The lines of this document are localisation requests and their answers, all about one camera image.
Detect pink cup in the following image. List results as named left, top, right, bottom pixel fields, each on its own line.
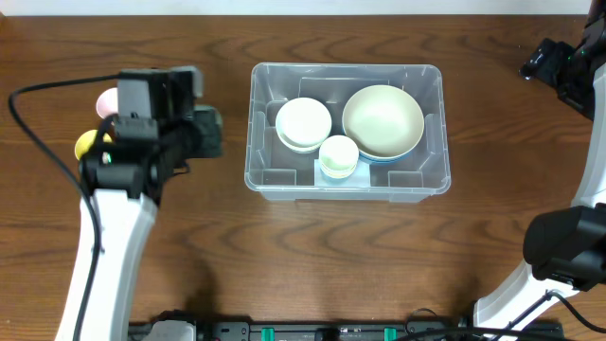
left=96, top=87, right=118, bottom=118

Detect yellow cup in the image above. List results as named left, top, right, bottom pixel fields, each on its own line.
left=321, top=168, right=355, bottom=179
left=74, top=130, right=98, bottom=160

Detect white small bowl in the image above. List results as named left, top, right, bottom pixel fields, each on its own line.
left=276, top=98, right=332, bottom=150

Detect cream white cup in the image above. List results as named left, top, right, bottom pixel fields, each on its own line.
left=318, top=135, right=359, bottom=171

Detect beige large bowl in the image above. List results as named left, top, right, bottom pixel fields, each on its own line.
left=342, top=84, right=425, bottom=145

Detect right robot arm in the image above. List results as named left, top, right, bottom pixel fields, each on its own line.
left=451, top=0, right=605, bottom=340

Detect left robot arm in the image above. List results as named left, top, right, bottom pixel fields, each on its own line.
left=56, top=66, right=223, bottom=340

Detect clear plastic storage container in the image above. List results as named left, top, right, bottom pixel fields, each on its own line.
left=244, top=63, right=452, bottom=203

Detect dark blue bowl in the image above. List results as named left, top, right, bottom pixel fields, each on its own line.
left=346, top=134, right=417, bottom=164

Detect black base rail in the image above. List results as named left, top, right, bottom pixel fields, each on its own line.
left=126, top=318, right=564, bottom=341

